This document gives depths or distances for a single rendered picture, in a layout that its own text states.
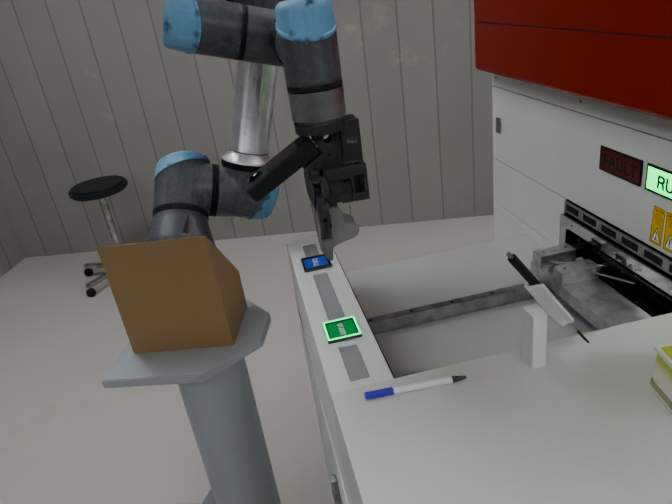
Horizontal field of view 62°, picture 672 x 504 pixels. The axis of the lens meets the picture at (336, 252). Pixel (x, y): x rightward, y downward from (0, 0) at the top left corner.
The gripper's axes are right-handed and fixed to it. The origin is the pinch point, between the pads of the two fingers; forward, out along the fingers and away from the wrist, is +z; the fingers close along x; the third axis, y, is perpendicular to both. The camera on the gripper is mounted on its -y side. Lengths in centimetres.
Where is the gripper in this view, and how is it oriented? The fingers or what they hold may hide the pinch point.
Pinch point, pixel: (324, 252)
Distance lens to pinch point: 85.1
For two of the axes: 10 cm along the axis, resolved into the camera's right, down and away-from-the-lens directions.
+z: 1.3, 8.9, 4.3
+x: -1.9, -4.1, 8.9
